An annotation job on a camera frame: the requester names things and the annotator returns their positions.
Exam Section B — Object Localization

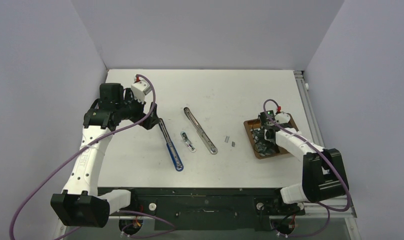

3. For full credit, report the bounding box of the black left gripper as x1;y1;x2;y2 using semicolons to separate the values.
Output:
115;89;159;130

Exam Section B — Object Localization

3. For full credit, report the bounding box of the brown plastic divided tray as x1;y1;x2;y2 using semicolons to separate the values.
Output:
243;110;298;160

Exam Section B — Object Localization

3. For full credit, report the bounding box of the silver black stapler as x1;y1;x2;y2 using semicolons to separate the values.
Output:
183;107;218;155

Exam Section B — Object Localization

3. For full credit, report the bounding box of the light blue staple box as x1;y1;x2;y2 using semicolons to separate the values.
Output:
180;131;196;153

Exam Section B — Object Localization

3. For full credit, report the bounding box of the blue stapler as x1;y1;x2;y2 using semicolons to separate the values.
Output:
158;118;184;172

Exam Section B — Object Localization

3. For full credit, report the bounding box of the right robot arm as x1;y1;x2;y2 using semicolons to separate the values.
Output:
256;111;349;214

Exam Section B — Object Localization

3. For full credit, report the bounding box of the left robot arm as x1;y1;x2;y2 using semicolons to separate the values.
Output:
50;80;159;228

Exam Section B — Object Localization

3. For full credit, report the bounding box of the pile of grey staples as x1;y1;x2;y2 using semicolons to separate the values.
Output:
252;128;280;157

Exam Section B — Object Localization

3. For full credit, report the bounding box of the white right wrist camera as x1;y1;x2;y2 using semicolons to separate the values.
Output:
274;112;291;125

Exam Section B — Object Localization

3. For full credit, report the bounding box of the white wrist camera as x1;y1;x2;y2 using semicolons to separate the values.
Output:
274;112;291;125
130;81;152;104

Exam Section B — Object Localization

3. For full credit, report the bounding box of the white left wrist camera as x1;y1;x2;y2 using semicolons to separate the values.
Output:
130;81;152;104

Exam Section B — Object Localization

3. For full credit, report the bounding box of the aluminium frame rail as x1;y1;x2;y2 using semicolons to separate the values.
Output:
57;70;359;221

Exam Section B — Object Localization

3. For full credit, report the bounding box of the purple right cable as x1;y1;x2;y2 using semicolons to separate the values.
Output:
262;98;352;239

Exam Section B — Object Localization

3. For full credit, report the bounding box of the purple cable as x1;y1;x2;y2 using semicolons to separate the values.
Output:
9;74;176;240
262;98;352;239

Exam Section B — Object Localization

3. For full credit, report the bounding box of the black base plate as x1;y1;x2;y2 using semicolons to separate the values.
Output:
109;187;309;231

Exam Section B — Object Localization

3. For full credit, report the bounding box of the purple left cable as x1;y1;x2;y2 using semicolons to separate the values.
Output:
9;74;176;240

